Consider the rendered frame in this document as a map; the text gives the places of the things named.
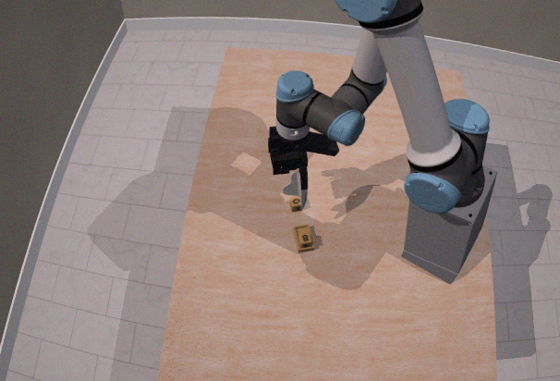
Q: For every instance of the brown wooden tray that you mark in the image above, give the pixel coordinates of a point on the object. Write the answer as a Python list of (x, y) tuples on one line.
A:
[(300, 230)]

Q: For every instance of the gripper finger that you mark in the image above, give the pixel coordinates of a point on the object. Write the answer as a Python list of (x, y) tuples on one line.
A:
[(298, 188)]

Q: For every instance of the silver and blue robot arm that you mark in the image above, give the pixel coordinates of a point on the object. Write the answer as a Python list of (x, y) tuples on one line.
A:
[(440, 165)]

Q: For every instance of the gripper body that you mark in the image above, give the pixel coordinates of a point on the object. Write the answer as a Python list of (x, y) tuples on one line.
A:
[(283, 154)]

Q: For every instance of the brown wooden number cube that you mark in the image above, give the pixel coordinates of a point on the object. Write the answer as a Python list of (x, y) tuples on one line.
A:
[(295, 204), (304, 240)]

